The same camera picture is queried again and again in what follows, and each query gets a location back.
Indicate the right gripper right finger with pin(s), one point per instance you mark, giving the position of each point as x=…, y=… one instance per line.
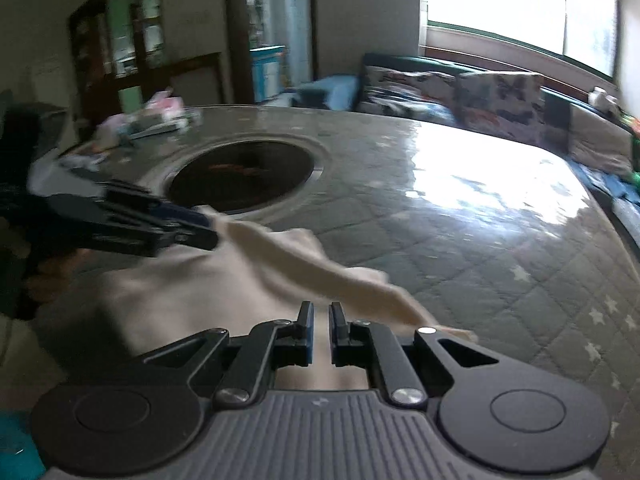
x=486, y=415

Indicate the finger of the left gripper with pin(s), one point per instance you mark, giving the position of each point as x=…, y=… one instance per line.
x=91, y=223
x=135, y=198

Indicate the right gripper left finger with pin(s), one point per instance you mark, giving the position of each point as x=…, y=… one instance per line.
x=115, y=421

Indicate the cream beige sweatshirt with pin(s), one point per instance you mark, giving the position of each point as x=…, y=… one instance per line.
x=118, y=307

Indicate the flat white box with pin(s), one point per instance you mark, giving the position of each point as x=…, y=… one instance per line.
x=142, y=126

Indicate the pink white tissue pack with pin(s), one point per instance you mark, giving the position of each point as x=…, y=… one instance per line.
x=162, y=102

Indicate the black round induction cooktop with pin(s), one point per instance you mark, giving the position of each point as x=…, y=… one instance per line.
x=242, y=176

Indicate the dark wooden cabinet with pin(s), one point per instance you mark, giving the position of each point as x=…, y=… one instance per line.
x=120, y=60

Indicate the grey quilted star tablecloth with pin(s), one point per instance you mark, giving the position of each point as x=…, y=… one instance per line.
x=489, y=235

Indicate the light blue small cabinet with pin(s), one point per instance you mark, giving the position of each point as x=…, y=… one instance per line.
x=266, y=71

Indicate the dark teal corner sofa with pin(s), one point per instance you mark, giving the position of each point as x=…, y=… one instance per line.
x=619, y=198

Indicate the plain grey cushion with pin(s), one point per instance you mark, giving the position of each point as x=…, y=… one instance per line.
x=599, y=144

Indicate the butterfly pillow lying flat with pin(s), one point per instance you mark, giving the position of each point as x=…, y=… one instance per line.
x=424, y=96

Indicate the butterfly pillow standing upright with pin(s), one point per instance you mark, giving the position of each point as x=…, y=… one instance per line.
x=504, y=104

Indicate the panda plush toy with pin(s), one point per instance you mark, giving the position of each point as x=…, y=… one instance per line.
x=603, y=102

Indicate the window with green frame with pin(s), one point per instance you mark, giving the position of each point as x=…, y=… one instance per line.
x=581, y=32

